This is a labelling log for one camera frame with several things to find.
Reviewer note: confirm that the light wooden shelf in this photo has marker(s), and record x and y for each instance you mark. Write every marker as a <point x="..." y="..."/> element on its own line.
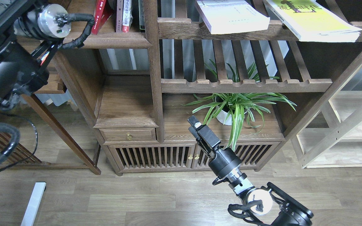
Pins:
<point x="334" y="137"/>

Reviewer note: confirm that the white plant pot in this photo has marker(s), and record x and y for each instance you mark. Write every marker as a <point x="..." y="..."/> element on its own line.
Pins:
<point x="223" y="117"/>

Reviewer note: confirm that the red white upright book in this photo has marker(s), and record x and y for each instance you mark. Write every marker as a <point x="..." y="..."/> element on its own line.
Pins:
<point x="127" y="16"/>

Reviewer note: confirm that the brass drawer knob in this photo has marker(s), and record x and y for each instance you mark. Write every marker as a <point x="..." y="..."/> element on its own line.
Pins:
<point x="129" y="136"/>

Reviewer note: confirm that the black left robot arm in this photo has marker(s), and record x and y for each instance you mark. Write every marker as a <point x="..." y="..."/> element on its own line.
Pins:
<point x="31" y="32"/>

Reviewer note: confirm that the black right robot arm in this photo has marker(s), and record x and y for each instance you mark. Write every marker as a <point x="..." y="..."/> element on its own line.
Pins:
<point x="255" y="201"/>

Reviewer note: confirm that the yellow green book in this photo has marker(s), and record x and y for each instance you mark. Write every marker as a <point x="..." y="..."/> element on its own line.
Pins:
<point x="311" y="22"/>

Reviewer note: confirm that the dark upright book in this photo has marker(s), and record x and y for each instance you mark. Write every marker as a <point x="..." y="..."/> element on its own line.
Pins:
<point x="141" y="16"/>

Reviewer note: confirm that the white table leg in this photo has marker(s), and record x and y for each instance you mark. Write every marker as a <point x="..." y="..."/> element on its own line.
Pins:
<point x="33" y="204"/>

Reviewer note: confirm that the dark wooden bookshelf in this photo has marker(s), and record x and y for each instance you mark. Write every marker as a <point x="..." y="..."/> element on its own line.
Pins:
<point x="137" y="83"/>

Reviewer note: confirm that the dark wooden side shelf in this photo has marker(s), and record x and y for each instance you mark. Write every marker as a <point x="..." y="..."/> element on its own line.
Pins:
<point x="55" y="86"/>

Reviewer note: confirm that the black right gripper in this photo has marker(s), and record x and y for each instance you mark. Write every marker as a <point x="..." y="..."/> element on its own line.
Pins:
<point x="223" y="162"/>

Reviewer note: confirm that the spider plant leaves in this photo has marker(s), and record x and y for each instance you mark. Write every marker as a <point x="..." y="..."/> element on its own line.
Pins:
<point x="252" y="101"/>

